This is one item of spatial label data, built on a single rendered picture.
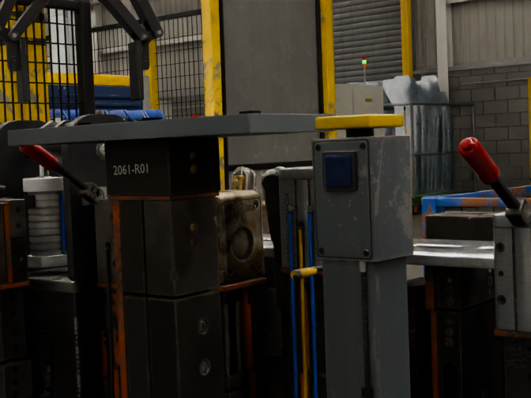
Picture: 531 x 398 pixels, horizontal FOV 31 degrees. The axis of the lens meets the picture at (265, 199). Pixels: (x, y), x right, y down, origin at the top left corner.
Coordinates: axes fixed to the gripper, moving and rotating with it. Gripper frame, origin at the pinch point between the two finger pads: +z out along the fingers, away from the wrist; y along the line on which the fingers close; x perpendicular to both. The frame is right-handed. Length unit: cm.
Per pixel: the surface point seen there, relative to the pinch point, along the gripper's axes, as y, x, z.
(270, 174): 22.1, -4.6, 10.8
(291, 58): 199, 319, -37
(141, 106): 118, 319, -14
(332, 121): 13.2, -35.1, 5.2
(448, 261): 36.5, -20.9, 21.5
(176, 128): 3.1, -22.3, 5.2
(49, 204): 1.2, 24.1, 14.2
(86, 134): -2.5, -10.1, 5.3
